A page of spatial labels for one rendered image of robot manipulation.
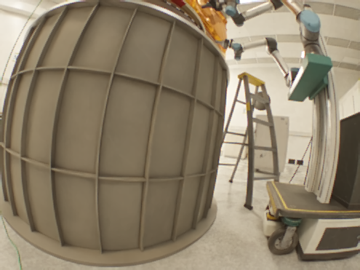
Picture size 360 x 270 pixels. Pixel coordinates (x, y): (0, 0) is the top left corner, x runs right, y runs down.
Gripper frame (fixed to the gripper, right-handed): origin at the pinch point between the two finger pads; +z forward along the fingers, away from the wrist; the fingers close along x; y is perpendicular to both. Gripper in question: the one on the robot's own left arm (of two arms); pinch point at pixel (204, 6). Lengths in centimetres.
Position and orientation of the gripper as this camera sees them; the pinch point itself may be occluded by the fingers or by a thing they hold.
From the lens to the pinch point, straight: 139.3
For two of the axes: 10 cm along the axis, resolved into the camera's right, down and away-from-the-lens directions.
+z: -7.3, -2.6, 6.3
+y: 2.7, -9.6, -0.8
